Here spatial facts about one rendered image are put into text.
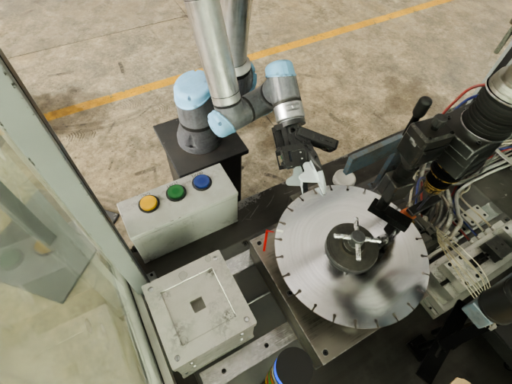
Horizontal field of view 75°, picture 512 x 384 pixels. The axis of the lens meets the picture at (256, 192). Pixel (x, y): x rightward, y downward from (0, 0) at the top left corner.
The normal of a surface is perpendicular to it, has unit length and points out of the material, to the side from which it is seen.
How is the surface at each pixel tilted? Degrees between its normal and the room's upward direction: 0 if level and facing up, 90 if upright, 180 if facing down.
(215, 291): 0
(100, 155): 0
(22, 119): 90
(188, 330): 0
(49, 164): 90
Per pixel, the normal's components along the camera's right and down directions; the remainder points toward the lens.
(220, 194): 0.04, -0.56
